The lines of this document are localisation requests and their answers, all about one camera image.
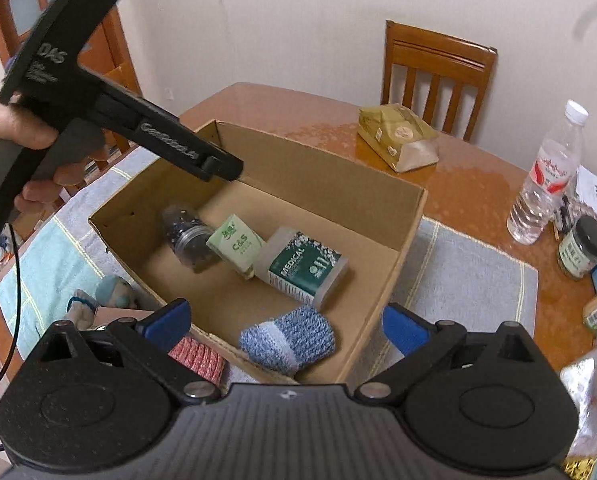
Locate black lid jar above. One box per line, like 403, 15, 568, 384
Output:
557, 215, 597, 281

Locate clear jar dark contents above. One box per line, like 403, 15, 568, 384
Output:
161, 204, 214, 273

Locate grey teal table cloth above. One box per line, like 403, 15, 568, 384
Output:
16, 147, 539, 386

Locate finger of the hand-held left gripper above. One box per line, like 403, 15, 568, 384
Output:
181, 122, 244, 183

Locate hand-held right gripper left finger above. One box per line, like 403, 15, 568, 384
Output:
38, 299, 224, 406

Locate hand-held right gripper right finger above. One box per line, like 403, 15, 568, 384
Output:
353, 302, 537, 406

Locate wooden chair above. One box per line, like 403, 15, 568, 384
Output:
381, 20, 497, 142

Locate green white tissue pack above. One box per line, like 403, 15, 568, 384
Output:
206, 214, 266, 281

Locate white bottle green label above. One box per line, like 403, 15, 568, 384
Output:
253, 226, 350, 309

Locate blue knitted sock roll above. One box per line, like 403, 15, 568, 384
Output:
238, 305, 337, 376

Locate red knitted sock roll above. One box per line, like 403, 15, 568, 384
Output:
168, 336, 226, 391

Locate wooden door glass panes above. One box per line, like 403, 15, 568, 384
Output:
0, 0, 144, 156

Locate clear plastic water bottle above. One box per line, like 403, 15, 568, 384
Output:
507, 100, 590, 246

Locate silver foil bag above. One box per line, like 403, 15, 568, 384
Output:
559, 342, 597, 480

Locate black cable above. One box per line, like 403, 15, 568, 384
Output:
0, 222, 22, 403

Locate yellow-green snack bag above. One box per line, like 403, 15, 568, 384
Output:
357, 102, 439, 174

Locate white blue striped sock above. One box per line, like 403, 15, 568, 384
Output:
66, 289, 98, 331

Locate cardboard box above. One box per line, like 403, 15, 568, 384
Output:
87, 119, 428, 386

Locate person's left hand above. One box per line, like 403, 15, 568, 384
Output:
0, 100, 106, 215

